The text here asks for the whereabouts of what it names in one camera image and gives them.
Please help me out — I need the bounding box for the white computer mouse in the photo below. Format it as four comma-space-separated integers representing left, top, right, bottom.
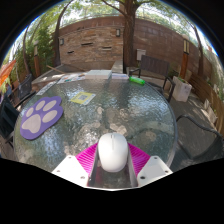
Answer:
97, 132, 130, 173

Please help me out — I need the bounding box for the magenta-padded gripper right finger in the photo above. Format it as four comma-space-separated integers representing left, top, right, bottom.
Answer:
127, 143, 174, 188

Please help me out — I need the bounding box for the yellow printed card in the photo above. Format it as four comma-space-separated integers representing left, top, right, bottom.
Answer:
69, 91, 97, 106

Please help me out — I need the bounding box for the small white blue booklet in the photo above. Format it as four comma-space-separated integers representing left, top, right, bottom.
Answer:
111, 72, 130, 80

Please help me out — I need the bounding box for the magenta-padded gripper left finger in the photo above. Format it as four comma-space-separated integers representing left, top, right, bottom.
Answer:
51, 142, 101, 189

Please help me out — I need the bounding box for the white planter box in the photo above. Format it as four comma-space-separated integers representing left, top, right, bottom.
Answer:
172, 75, 193, 103

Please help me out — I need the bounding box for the wooden lamp post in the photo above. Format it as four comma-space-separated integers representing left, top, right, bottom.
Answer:
180, 34, 191, 79
33, 40, 42, 78

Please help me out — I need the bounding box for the white licence plate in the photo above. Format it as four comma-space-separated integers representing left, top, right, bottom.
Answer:
35, 80, 58, 97

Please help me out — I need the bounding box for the white wall utility box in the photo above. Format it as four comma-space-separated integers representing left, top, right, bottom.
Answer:
136, 48, 147, 62

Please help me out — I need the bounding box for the purple paw-shaped mouse pad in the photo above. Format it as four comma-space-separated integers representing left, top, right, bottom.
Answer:
19, 96, 64, 141

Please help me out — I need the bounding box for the green small packet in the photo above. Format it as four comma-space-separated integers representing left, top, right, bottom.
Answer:
129, 76, 146, 86

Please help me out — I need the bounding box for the large tree trunk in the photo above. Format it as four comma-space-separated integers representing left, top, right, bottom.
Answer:
99, 0, 148, 69

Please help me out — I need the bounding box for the dark slatted garden chair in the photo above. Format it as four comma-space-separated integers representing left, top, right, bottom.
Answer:
129, 54, 176, 103

